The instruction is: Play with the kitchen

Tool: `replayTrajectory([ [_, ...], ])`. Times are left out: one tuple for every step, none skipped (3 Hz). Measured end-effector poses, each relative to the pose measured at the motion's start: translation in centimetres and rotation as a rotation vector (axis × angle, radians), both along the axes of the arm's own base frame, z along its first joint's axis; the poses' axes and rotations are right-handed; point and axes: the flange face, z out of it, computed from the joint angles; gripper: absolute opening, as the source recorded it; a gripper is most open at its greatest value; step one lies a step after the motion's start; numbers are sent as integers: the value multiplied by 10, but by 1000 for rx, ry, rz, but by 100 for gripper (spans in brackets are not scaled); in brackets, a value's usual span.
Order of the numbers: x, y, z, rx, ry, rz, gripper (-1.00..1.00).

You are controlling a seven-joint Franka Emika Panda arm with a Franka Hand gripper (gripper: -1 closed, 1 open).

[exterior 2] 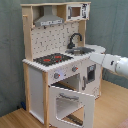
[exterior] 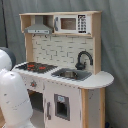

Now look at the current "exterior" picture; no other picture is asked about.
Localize small metal pot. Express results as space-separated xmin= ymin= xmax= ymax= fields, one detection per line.
xmin=63 ymin=71 xmax=77 ymax=78

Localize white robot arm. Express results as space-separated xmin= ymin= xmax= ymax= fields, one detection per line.
xmin=0 ymin=47 xmax=35 ymax=128

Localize wooden toy kitchen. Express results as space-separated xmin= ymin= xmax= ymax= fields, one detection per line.
xmin=14 ymin=11 xmax=114 ymax=128

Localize black toy faucet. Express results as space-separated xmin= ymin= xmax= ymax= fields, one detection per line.
xmin=75 ymin=51 xmax=93 ymax=70

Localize grey toy sink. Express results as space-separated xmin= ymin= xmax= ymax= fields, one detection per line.
xmin=52 ymin=68 xmax=92 ymax=81

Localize black toy stovetop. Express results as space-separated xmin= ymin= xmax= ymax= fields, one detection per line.
xmin=18 ymin=62 xmax=55 ymax=73

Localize right stove knob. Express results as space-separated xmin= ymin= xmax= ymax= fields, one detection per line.
xmin=30 ymin=81 xmax=37 ymax=87

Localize toy microwave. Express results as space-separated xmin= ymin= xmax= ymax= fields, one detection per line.
xmin=54 ymin=14 xmax=91 ymax=34

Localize dishwasher door with window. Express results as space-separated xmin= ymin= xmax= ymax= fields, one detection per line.
xmin=44 ymin=89 xmax=82 ymax=128

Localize grey range hood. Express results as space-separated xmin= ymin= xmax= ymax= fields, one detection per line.
xmin=24 ymin=16 xmax=53 ymax=34

